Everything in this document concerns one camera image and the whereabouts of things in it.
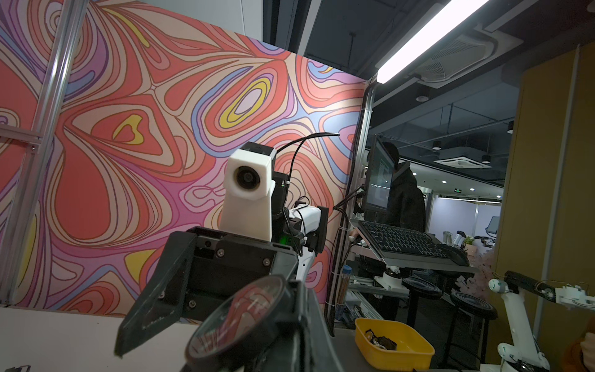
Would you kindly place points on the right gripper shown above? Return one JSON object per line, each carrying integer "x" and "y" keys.
{"x": 197, "y": 271}

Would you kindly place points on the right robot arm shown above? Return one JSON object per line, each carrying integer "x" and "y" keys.
{"x": 303, "y": 228}

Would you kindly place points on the white spare robot arm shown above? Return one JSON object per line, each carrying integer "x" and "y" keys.
{"x": 524, "y": 353}

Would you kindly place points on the yellow plastic tray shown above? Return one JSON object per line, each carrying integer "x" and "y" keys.
{"x": 392, "y": 346}

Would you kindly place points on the black computer keyboard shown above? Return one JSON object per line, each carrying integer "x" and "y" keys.
{"x": 408, "y": 248}

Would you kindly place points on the computer monitor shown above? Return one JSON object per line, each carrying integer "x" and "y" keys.
{"x": 380, "y": 170}

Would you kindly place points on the ceiling light tube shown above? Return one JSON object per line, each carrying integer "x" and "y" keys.
{"x": 446, "y": 20}

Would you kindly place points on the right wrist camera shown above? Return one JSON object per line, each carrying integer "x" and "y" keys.
{"x": 249, "y": 186}

